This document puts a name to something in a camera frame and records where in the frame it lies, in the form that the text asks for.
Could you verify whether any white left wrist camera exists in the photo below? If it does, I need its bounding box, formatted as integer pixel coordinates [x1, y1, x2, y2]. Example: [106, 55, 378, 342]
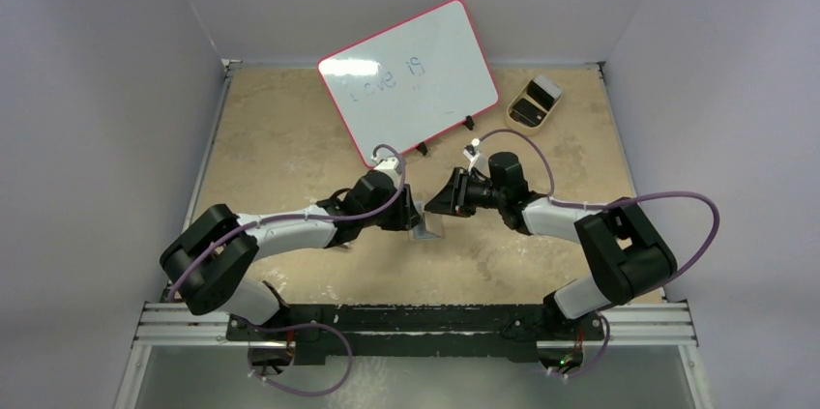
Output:
[373, 157, 406, 182]

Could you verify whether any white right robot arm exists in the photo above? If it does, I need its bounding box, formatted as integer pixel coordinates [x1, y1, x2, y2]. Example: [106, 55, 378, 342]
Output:
[425, 152, 678, 338]

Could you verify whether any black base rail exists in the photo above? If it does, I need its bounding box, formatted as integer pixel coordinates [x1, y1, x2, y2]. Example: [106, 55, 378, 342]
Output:
[226, 304, 605, 368]

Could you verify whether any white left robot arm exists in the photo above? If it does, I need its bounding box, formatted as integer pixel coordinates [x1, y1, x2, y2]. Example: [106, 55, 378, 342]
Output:
[160, 170, 423, 340]

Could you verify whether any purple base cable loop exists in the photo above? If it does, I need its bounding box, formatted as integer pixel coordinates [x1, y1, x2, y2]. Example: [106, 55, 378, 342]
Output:
[248, 320, 354, 398]

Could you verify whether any stack of grey cards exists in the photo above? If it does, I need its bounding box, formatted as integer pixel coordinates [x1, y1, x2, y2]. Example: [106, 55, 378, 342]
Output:
[530, 75, 563, 103]

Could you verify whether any black whiteboard stand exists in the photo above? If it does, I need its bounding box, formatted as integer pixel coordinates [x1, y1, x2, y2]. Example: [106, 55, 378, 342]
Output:
[415, 115, 475, 157]

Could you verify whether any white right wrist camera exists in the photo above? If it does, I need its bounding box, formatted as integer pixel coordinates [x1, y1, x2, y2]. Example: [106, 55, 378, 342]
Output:
[463, 138, 488, 177]

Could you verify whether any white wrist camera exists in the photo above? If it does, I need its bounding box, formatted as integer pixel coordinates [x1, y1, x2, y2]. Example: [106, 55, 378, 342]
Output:
[373, 157, 406, 182]
[463, 138, 488, 177]

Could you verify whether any pink framed whiteboard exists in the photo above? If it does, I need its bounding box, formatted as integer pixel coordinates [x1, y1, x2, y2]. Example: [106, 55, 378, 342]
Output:
[317, 0, 500, 167]

